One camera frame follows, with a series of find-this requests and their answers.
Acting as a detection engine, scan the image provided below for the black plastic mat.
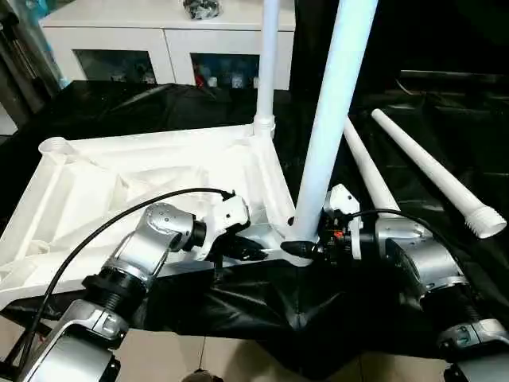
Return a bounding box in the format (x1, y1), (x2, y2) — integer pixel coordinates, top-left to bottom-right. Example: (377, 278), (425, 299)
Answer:
(0, 77), (509, 371)

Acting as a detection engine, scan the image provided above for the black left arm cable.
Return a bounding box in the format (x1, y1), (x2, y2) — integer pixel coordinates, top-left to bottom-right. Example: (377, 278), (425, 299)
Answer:
(21, 187), (236, 361)

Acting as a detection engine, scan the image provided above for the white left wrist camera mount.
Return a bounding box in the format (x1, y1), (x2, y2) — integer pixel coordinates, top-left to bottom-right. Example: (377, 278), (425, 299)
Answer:
(197, 193), (252, 263)

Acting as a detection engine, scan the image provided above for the dark horizontal bar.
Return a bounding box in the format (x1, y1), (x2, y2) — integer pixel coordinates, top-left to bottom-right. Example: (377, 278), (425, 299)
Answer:
(399, 69), (509, 85)

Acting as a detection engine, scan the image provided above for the grey metal tripod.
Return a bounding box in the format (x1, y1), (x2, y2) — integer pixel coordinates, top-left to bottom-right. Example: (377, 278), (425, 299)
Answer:
(0, 7), (52, 116)

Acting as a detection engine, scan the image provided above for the black bundle in clear bag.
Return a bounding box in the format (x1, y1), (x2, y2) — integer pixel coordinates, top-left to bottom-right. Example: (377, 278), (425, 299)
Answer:
(182, 0), (222, 21)

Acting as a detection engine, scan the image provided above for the teal printed plastic sheet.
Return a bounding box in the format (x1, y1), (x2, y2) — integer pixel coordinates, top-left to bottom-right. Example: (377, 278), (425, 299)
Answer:
(39, 7), (68, 91)

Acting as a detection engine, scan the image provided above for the white plastic table top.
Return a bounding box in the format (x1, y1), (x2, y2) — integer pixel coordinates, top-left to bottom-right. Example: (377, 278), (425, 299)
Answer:
(0, 123), (319, 312)

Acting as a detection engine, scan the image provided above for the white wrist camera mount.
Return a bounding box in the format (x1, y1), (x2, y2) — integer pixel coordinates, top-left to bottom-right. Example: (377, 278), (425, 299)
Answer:
(323, 183), (363, 260)
(197, 193), (252, 263)

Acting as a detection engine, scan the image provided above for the white glass-door cabinet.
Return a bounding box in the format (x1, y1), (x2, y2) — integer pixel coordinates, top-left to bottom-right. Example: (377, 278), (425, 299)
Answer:
(39, 0), (297, 89)

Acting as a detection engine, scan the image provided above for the black fabric backdrop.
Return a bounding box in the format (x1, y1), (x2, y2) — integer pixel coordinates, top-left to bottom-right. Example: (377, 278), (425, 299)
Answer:
(292, 0), (509, 104)

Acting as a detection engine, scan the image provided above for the white plastic table leg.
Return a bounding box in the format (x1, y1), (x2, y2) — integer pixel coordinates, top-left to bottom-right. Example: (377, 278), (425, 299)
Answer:
(285, 0), (379, 244)
(371, 109), (508, 240)
(254, 0), (280, 138)
(344, 117), (402, 212)

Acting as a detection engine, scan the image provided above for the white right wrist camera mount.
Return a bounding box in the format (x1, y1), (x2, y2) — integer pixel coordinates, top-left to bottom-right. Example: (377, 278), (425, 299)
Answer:
(323, 183), (363, 260)

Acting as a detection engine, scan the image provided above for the black folding table frame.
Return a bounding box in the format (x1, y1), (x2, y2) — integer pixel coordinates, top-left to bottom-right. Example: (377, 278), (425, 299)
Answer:
(0, 325), (52, 382)

